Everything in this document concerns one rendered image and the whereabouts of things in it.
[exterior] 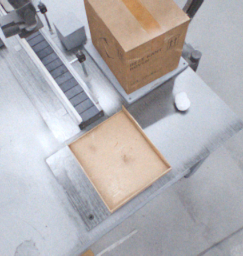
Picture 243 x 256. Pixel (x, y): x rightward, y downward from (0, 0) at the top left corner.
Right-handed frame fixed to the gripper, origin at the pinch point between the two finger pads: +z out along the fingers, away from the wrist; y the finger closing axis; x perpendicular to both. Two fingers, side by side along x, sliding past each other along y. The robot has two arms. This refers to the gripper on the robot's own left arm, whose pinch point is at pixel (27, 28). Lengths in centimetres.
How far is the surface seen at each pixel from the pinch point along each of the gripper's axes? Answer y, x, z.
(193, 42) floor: -114, 58, 72
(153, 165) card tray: -9, 63, -39
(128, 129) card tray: -10, 50, -28
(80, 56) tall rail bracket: -9.3, 18.7, -19.7
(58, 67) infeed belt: -1.7, 18.8, -8.1
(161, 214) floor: -13, 126, 17
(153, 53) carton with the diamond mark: -28, 29, -38
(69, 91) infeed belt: 0.5, 28.2, -15.9
